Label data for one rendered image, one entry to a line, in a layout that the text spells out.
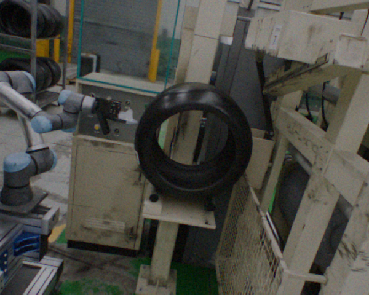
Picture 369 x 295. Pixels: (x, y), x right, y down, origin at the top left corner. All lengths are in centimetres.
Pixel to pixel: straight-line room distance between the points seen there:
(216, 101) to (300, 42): 43
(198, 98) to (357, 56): 61
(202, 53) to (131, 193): 109
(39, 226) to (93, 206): 65
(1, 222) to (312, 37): 159
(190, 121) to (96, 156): 74
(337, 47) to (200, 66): 82
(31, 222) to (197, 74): 113
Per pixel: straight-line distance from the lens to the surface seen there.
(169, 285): 240
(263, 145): 179
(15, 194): 177
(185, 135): 179
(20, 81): 181
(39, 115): 152
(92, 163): 221
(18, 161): 171
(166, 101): 139
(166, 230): 208
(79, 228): 249
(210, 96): 139
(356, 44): 112
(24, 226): 183
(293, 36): 114
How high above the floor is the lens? 166
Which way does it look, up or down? 20 degrees down
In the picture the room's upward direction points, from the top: 11 degrees clockwise
